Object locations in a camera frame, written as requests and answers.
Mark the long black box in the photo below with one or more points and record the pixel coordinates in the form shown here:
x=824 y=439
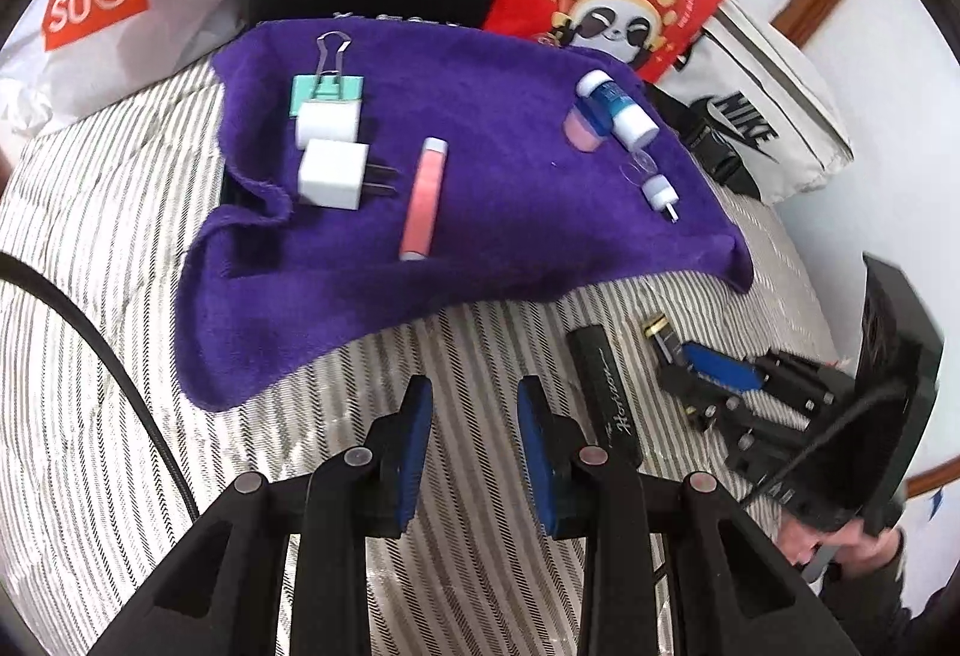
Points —
x=607 y=393

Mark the dark brown box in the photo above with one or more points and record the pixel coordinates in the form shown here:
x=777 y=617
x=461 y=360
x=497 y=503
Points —
x=664 y=335

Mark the pink tube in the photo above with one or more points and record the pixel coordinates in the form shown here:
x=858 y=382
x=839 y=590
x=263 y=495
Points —
x=424 y=198

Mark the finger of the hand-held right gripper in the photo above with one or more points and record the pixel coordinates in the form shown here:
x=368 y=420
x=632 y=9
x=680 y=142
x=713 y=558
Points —
x=720 y=367
x=694 y=390

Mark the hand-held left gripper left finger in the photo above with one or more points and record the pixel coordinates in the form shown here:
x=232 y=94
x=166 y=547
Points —
x=416 y=446

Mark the person's right hand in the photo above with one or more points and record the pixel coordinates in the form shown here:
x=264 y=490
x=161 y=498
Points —
x=855 y=547

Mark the purple towel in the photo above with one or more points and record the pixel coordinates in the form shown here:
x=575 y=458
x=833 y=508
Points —
x=510 y=228

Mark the person's right forearm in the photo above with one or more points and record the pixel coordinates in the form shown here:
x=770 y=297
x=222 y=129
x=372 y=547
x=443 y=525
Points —
x=885 y=607

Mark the green binder clip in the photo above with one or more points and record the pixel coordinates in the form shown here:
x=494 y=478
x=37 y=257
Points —
x=326 y=86

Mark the small white bottle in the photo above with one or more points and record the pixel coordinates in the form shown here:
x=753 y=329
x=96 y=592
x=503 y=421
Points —
x=660 y=191

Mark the blue and orange container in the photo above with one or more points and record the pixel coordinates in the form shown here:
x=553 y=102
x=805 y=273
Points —
x=581 y=129

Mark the striped bed sheet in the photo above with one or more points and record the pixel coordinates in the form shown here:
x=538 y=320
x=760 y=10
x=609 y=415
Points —
x=112 y=236

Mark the blue bottle with white cap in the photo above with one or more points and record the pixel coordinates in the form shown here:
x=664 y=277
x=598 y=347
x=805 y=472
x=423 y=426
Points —
x=622 y=110

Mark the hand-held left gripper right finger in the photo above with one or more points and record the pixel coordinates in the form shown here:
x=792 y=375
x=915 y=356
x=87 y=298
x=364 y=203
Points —
x=536 y=453

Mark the white charger plug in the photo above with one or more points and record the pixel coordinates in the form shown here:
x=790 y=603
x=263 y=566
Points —
x=326 y=125
x=334 y=176

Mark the white tote bag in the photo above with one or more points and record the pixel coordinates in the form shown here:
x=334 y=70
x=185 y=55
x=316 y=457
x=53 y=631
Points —
x=787 y=93

